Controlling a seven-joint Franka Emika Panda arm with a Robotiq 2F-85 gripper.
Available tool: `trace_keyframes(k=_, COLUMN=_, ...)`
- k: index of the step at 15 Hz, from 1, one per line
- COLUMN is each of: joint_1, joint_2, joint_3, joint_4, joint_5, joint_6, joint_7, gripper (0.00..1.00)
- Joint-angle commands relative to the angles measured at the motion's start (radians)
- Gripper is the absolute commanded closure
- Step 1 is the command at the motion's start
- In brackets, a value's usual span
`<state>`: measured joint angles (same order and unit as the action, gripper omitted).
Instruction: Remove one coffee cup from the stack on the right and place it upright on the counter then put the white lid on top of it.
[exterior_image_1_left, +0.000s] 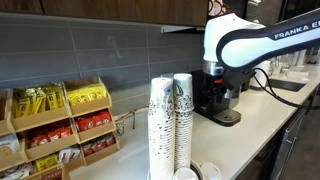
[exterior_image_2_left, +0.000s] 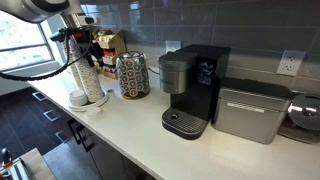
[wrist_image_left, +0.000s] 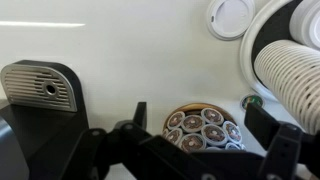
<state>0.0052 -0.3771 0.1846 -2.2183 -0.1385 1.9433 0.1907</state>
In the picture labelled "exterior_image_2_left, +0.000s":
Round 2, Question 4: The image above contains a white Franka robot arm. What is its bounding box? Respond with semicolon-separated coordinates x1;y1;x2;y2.
0;0;99;42

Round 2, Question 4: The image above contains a wooden condiment organizer rack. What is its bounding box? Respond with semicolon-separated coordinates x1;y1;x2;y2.
93;29;126;79

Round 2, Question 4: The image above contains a white wall outlet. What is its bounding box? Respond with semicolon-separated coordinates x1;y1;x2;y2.
276;50;306;76
165;40;182;52

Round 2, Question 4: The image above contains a patterned paper cup stack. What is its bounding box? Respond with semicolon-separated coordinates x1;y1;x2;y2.
63;40;83;90
74;42;103;103

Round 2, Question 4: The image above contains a black Keurig coffee maker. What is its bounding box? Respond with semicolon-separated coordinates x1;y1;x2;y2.
158;44;231;140

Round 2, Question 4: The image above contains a white wall outlet right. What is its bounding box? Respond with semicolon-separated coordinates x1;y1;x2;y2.
276;50;306;76

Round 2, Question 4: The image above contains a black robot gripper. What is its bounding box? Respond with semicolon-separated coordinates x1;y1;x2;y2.
50;27;92;43

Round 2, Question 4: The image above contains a left patterned paper cup stack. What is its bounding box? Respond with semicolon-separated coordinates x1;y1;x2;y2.
63;40;83;90

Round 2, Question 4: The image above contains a right patterned paper cup stack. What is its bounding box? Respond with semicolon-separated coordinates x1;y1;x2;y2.
74;42;103;103

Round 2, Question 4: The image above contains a white lid stack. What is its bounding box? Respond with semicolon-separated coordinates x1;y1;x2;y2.
69;90;88;106
85;107;103;119

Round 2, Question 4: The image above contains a silver countertop appliance box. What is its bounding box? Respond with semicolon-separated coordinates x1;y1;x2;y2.
212;77;293;144

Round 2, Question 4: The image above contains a white lid stack on tray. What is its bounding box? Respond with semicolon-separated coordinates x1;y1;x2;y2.
69;90;88;106

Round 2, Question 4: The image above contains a black cabinet door handle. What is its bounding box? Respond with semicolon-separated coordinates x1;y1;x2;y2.
67;119;94;152

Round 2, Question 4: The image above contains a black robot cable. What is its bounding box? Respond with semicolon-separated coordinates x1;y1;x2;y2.
0;28;94;82

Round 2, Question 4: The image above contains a round silver lidded appliance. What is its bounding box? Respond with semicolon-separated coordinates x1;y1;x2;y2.
278;93;320;145

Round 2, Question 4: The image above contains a white wall outlet left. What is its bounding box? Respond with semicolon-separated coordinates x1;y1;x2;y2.
165;40;182;52

